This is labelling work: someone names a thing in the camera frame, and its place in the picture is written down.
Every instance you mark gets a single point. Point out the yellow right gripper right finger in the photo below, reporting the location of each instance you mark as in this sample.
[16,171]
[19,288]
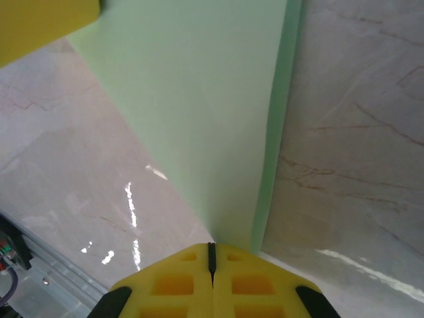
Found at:
[255,285]

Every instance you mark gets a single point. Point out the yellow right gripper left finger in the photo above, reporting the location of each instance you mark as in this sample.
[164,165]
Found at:
[172,285]

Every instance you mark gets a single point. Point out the light green paper sheet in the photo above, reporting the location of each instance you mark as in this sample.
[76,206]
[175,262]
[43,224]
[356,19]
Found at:
[198,99]

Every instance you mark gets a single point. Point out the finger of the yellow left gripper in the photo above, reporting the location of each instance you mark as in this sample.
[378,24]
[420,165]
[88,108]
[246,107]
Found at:
[39,23]

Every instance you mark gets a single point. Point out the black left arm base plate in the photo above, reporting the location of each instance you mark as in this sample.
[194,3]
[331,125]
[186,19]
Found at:
[16,245]

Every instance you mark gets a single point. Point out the aluminium mounting rail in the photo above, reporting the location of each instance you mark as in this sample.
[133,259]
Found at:
[49,291]

